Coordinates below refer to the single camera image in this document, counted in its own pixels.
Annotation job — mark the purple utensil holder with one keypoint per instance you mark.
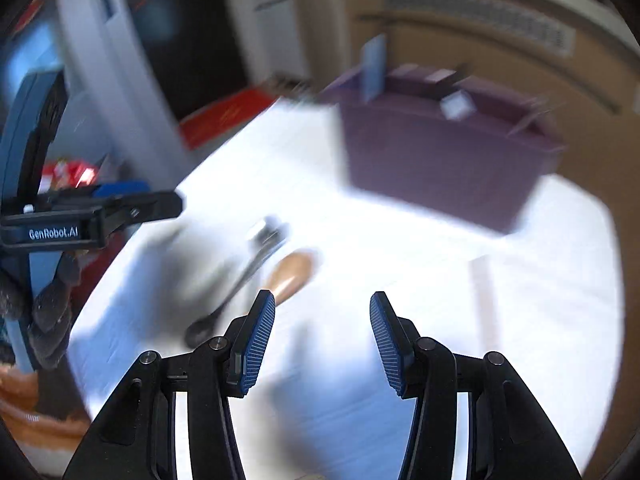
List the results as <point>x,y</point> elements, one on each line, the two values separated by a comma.
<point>440,160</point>

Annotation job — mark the red doormat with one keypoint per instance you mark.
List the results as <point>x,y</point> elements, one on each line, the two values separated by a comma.
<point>225,115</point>

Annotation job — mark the wooden chopstick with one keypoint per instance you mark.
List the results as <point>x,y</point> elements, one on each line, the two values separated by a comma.
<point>482,285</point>
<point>530,116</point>

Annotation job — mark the blue plastic spoon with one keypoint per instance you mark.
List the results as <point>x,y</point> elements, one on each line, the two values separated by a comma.
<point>375,67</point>

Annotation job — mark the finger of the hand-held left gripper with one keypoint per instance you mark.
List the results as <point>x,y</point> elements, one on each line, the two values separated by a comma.
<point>150,207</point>
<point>120,189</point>

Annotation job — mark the blue door frame plate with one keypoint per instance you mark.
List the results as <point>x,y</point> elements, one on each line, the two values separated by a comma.
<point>107,2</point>

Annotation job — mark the long white vent grille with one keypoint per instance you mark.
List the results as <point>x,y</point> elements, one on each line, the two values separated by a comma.
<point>475,17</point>

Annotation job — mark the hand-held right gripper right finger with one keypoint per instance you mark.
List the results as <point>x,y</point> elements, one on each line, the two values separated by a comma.
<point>390,345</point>

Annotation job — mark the red bag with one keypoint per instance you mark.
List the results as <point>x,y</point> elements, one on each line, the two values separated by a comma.
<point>70,172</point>

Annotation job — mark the wooden spoon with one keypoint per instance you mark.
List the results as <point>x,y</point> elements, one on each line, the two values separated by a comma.
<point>292,272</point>

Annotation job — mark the white towel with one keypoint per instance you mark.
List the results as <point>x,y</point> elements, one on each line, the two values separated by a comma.
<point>400,270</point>

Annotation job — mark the white ceramic spoon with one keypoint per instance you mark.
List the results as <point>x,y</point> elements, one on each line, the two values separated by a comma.
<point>456,106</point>

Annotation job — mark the black door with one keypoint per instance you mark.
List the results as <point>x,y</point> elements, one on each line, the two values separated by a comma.
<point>185,25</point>

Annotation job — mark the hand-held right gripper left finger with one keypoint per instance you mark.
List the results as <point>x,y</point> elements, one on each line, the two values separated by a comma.
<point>255,345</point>

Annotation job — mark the person's left hand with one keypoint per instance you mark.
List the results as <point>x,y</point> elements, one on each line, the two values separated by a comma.
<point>50,315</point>

